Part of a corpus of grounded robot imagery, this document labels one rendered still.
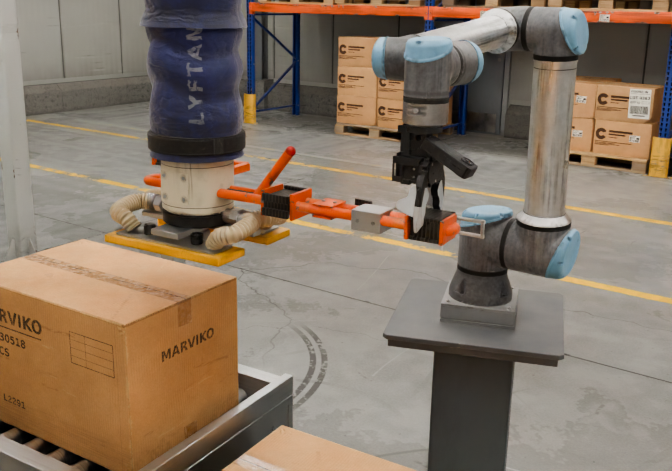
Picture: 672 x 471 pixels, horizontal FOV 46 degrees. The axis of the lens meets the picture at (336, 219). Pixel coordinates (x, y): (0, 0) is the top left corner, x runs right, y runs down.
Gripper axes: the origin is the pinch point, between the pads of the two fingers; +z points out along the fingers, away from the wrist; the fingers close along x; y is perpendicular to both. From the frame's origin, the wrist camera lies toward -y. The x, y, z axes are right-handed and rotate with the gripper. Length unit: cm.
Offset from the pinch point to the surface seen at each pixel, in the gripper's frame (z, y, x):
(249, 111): 107, 592, -737
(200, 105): -21, 52, 8
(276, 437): 68, 45, -10
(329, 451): 68, 30, -12
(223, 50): -32, 50, 3
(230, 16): -40, 48, 2
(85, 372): 44, 76, 24
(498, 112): 94, 278, -851
